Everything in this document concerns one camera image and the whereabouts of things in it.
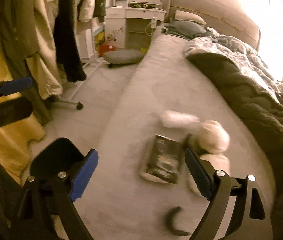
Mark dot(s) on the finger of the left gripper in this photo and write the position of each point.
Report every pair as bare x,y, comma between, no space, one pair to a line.
15,110
15,86

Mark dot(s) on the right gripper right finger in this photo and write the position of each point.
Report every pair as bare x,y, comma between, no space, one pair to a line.
249,220

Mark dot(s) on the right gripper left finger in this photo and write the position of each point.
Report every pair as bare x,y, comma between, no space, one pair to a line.
32,218

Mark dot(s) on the black curved band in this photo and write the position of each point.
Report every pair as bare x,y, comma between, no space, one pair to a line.
170,222

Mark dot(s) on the white tissue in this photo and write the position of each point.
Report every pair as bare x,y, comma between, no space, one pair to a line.
208,138

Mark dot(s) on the black snack wrapper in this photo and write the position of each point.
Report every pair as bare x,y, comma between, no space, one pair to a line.
162,161

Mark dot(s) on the grey bed mattress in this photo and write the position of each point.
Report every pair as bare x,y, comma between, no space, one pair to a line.
168,96

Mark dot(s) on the black hanging garment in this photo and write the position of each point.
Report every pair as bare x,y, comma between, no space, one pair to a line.
64,38

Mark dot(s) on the beige hanging coat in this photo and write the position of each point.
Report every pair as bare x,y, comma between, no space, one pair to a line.
28,45

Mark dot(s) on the dark grey fuzzy blanket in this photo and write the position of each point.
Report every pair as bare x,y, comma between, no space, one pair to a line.
258,110

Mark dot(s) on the red bag on floor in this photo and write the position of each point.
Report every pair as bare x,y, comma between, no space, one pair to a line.
105,48

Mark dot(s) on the white clothes rack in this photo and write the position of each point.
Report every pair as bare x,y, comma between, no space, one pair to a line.
85,43

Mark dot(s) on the grey cushioned stool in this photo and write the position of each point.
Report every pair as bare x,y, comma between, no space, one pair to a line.
123,57

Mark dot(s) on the white dressing table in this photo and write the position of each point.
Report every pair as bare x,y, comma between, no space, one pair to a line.
129,24

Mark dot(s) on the patterned grey duvet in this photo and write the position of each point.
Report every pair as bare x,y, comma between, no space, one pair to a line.
243,56

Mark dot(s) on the beige pillow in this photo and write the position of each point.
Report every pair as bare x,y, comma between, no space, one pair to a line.
187,16

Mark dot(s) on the grey pillow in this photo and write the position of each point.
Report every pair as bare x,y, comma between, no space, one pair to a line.
185,29

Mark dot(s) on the beige upholstered headboard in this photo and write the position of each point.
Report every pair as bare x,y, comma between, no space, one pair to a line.
222,18

